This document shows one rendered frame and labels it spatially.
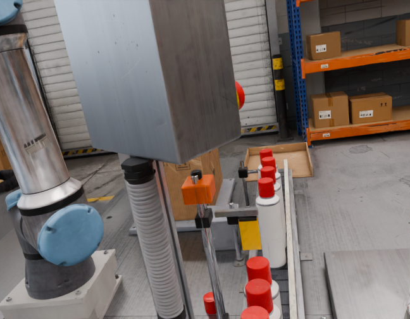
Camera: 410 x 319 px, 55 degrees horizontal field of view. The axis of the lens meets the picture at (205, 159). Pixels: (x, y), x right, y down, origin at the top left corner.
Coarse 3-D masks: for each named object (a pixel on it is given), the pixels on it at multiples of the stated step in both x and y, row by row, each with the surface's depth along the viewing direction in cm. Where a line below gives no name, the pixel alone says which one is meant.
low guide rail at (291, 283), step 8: (288, 176) 128; (288, 184) 120; (288, 192) 114; (288, 200) 110; (288, 208) 105; (288, 216) 101; (288, 224) 97; (288, 232) 93; (288, 240) 90; (288, 248) 87; (288, 256) 84; (288, 264) 82; (296, 304) 71; (296, 312) 68
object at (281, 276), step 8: (272, 272) 85; (280, 272) 85; (288, 272) 85; (280, 280) 82; (288, 280) 82; (280, 288) 80; (288, 288) 80; (280, 296) 78; (288, 296) 77; (288, 304) 75; (288, 312) 73
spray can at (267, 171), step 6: (264, 168) 88; (270, 168) 88; (264, 174) 87; (270, 174) 87; (276, 186) 88; (276, 192) 88; (282, 204) 90; (282, 210) 90; (282, 216) 90; (282, 222) 91
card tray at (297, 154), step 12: (288, 144) 172; (300, 144) 171; (252, 156) 174; (276, 156) 169; (288, 156) 167; (300, 156) 165; (252, 168) 160; (288, 168) 154; (300, 168) 152; (312, 168) 143; (252, 180) 148
